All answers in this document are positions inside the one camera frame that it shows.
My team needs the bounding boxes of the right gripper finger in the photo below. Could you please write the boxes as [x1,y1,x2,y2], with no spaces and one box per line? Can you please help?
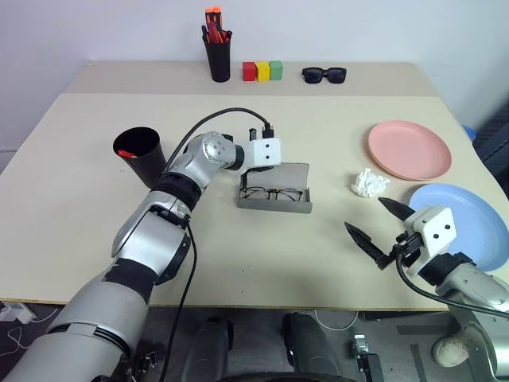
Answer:
[377,197,418,224]
[344,221,390,264]

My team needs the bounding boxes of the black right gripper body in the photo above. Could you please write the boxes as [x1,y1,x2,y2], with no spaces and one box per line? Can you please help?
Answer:
[376,232,425,272]

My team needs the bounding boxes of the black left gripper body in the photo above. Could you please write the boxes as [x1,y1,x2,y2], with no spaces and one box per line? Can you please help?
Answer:
[244,161,282,174]

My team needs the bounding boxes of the grey glasses case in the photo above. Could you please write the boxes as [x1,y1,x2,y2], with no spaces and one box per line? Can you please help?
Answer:
[236,160,314,215]

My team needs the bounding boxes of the black cup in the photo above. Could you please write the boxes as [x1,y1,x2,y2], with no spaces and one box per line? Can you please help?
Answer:
[112,126,169,189]

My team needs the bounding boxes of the thin-framed eyeglasses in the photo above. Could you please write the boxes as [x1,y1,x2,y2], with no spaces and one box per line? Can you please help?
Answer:
[241,186,306,203]

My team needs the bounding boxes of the crumpled white tissue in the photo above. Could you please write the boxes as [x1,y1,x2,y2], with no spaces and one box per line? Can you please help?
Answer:
[350,167,392,199]

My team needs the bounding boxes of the pink plate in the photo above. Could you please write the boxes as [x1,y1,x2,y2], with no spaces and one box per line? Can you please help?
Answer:
[367,120,453,183]

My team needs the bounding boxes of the blue plate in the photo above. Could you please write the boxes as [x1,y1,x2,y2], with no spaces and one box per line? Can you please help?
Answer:
[408,182,509,273]

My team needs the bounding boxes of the yellow wooden block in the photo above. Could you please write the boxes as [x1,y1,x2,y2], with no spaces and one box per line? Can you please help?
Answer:
[255,60,272,83]

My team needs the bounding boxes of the blue round object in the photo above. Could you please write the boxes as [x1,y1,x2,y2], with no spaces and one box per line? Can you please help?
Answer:
[460,123,478,145]

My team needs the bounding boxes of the black sunglasses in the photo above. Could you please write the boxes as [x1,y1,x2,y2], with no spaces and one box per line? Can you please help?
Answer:
[301,66,348,85]

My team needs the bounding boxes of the white round object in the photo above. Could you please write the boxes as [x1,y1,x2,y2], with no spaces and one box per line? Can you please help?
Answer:
[432,331,471,369]

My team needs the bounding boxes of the tall black pen holder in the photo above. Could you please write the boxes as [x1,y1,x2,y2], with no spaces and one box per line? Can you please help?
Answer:
[204,37,233,84]

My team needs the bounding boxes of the black textured object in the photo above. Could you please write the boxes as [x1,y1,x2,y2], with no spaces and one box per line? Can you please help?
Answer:
[472,106,509,181]

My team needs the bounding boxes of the dark rounded shape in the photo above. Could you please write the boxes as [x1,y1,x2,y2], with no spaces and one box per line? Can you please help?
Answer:
[185,313,236,382]
[281,311,340,378]

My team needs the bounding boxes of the orange-capped marker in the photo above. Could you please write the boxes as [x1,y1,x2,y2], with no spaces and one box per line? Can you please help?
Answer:
[204,6,223,41]

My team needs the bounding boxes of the white power strip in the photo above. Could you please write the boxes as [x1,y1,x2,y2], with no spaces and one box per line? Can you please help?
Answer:
[0,301,34,324]

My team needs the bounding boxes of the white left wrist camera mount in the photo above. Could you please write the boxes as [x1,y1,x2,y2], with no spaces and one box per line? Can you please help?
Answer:
[241,126,284,172]

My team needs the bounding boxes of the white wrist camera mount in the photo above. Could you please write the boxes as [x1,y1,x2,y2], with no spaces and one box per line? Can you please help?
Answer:
[404,205,456,280]
[241,126,284,172]

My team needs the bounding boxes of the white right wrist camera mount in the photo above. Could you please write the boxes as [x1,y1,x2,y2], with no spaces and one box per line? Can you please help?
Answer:
[404,205,456,280]

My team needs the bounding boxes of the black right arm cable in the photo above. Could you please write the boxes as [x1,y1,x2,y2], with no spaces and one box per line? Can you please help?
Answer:
[394,242,509,320]

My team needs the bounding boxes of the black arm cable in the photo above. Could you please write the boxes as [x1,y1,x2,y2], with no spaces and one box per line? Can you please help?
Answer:
[158,107,277,382]
[394,242,509,320]

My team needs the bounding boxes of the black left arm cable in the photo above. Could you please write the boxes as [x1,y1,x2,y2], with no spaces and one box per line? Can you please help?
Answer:
[158,107,277,382]

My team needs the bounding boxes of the white cable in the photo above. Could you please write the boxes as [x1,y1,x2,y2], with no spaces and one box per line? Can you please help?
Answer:
[313,309,359,332]
[0,308,59,355]

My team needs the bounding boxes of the black metal bracket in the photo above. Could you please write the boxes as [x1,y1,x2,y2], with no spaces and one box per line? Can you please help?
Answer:
[351,333,383,382]

